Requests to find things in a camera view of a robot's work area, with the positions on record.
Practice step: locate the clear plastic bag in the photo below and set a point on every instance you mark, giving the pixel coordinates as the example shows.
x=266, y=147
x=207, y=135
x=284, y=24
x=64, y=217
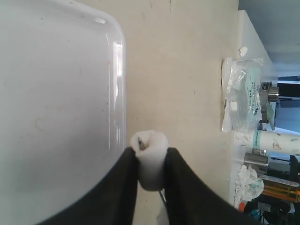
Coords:
x=244, y=106

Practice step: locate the yellow handled screwdriver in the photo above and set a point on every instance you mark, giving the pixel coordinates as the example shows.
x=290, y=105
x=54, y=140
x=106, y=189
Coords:
x=281, y=188

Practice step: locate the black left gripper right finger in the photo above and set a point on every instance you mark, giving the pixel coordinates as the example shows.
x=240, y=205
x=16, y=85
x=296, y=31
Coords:
x=189, y=201

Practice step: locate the white printed tube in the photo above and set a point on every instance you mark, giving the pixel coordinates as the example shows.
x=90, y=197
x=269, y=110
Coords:
x=269, y=141

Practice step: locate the metal clamp block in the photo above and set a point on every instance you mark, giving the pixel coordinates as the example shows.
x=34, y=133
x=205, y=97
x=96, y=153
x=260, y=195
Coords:
x=257, y=160

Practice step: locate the thin metal skewer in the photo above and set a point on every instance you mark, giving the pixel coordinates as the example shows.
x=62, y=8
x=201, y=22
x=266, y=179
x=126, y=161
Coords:
x=161, y=192

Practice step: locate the white marshmallow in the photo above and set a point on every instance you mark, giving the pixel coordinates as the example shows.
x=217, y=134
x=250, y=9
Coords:
x=151, y=160

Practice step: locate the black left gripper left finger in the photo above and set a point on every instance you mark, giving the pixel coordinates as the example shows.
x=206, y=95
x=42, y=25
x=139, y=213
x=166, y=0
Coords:
x=110, y=202

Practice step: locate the crumpled white tissue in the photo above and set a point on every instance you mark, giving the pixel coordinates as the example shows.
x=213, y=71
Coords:
x=248, y=186

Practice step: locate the white rectangular plastic tray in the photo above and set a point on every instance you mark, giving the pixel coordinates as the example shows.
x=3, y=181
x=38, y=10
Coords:
x=62, y=105

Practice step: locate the small white scrap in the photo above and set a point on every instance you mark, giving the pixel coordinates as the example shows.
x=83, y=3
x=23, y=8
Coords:
x=243, y=51

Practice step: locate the metal cylinder fitting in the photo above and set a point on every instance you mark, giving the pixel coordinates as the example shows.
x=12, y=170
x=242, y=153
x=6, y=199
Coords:
x=268, y=94

